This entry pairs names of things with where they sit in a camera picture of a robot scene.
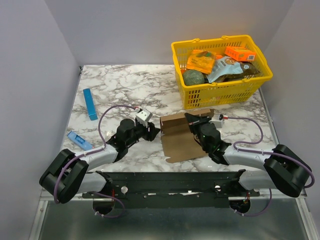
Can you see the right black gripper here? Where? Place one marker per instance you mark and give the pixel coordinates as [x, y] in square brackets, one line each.
[196, 122]

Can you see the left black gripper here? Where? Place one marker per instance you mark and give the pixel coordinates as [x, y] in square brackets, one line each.
[149, 135]

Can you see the brown cardboard box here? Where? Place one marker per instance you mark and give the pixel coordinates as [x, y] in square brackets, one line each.
[177, 141]

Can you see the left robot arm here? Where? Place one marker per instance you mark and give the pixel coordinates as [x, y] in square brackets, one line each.
[69, 173]

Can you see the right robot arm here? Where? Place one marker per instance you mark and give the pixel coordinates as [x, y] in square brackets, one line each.
[279, 168]

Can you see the orange carton box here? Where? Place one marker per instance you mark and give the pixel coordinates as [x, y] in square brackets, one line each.
[240, 54]

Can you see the yellow plastic basket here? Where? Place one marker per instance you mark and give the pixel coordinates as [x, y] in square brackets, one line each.
[213, 94]

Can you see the green round melon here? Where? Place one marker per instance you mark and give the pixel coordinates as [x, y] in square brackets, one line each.
[193, 77]

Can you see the orange snack pouch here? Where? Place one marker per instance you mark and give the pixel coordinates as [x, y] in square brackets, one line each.
[201, 60]

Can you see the light blue snack bag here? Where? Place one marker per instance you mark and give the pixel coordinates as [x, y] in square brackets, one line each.
[224, 67]

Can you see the small blue block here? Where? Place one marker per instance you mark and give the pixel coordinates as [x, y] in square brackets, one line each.
[79, 141]

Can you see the long blue bar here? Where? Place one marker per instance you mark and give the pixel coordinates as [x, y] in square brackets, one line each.
[90, 104]

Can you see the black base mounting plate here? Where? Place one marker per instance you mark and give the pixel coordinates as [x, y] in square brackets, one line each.
[160, 190]

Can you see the dark brown snack bag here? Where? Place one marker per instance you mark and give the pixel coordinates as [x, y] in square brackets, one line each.
[246, 71]

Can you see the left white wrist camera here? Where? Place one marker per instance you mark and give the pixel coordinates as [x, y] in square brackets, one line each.
[143, 116]

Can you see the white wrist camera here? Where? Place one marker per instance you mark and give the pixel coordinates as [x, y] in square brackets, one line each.
[218, 120]
[143, 116]

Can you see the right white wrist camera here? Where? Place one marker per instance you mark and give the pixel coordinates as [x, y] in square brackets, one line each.
[218, 120]

